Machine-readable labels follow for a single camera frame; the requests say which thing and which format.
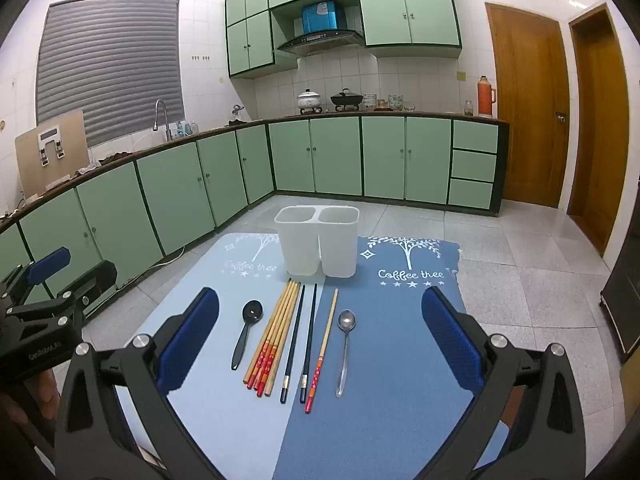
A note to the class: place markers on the bottles beside sink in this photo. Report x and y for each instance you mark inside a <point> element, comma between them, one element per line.
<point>187,128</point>

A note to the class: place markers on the black range hood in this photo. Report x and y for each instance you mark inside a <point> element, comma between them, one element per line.
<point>320,41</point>

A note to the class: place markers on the orange thermos flask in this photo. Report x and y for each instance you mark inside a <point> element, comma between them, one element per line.
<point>485,97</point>

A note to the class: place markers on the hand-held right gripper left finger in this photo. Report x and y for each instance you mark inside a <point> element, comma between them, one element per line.
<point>192,340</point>

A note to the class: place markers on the black chopstick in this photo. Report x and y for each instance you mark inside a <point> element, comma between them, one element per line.
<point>309,342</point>
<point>293,351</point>

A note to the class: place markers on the dark blue printed mat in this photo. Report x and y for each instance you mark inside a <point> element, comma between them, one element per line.
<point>390,410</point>

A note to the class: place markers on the white cooking pot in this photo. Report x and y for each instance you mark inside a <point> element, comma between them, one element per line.
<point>309,100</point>

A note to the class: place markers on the plain wooden door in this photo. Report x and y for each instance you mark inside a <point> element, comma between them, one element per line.
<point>600,125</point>

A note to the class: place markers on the light blue printed mat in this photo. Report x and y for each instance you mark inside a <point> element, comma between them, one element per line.
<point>225,410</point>

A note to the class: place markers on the black plastic spoon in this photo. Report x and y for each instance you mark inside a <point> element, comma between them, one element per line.
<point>252,311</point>

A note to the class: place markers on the black wok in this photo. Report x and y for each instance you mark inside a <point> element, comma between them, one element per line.
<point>345,98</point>

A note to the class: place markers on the person's left hand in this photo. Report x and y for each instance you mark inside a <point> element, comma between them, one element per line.
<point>35,400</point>

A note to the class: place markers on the green lower kitchen cabinets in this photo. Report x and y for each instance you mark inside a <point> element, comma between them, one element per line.
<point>325,155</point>

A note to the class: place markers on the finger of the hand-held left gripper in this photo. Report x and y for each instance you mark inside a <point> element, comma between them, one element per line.
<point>47,264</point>
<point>80,290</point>

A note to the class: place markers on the metal kitchen faucet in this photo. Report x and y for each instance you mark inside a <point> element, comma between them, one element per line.
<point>162,110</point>

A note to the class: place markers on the glass jar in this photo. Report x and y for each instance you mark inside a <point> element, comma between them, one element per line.
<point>468,108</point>

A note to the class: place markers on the green upper kitchen cabinets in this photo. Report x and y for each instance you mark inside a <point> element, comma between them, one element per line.
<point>410,10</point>

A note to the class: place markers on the black cabinet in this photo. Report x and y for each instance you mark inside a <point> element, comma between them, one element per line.
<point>625,305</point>

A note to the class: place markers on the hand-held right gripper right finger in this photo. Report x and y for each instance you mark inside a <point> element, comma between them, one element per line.
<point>450,340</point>

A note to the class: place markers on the red-tipped bamboo chopstick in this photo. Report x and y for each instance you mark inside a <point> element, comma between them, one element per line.
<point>284,339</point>
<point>272,335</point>
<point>322,350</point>
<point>278,340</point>
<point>267,332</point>

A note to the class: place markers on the stack of bowls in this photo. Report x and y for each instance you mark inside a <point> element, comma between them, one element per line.
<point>369,101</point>

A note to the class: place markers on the glass containers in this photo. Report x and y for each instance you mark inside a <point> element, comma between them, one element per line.
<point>397,103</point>

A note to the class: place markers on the white two-compartment utensil holder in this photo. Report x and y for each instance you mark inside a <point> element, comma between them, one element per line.
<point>300,245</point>

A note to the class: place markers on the green kitchen cabinets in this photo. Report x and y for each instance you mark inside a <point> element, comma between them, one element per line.
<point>410,10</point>
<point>325,155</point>

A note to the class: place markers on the blue hood chimney cover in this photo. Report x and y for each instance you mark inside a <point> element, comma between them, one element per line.
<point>322,16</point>

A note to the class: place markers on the small dark figurine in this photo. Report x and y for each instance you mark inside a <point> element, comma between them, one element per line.
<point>236,114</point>

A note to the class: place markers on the grey window blind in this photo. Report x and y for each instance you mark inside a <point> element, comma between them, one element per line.
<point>110,65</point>

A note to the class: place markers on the metal spoon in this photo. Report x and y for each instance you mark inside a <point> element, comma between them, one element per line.
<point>346,321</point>

